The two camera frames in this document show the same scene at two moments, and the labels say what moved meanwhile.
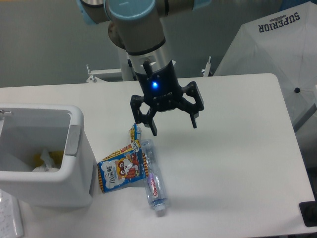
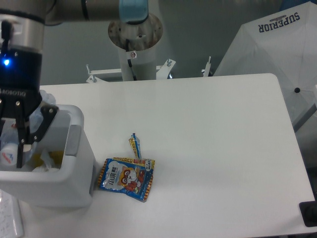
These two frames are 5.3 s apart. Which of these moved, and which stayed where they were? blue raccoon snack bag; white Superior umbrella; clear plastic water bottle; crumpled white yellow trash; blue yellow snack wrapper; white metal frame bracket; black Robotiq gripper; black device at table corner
Moved: blue yellow snack wrapper; clear plastic water bottle; blue raccoon snack bag; black Robotiq gripper
Stayed: white Superior umbrella; white metal frame bracket; crumpled white yellow trash; black device at table corner
